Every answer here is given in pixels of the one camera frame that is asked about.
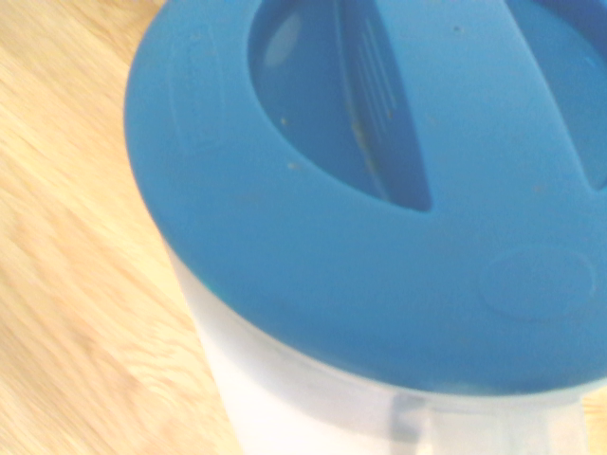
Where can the translucent pitcher with blue lid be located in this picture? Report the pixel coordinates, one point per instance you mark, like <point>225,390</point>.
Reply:
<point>332,237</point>

